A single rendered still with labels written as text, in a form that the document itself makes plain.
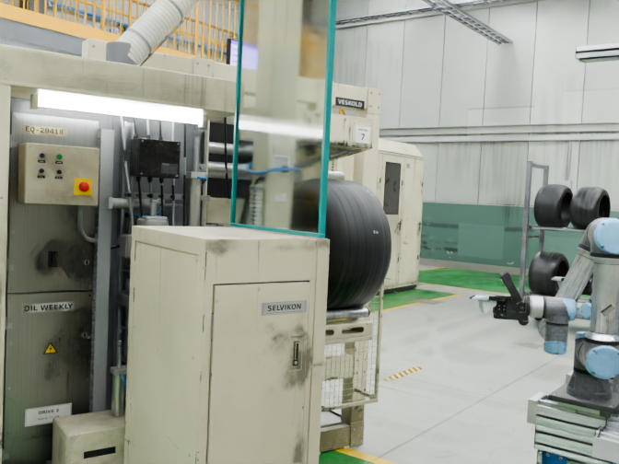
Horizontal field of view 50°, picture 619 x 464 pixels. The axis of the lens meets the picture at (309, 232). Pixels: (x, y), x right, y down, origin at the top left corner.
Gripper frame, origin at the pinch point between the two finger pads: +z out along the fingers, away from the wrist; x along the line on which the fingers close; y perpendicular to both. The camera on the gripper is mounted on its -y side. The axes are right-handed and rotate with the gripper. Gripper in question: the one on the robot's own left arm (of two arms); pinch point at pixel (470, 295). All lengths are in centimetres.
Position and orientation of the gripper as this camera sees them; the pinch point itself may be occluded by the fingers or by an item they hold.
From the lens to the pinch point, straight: 242.3
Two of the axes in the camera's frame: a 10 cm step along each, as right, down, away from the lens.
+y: -0.7, 9.9, -0.8
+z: -9.8, -0.6, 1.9
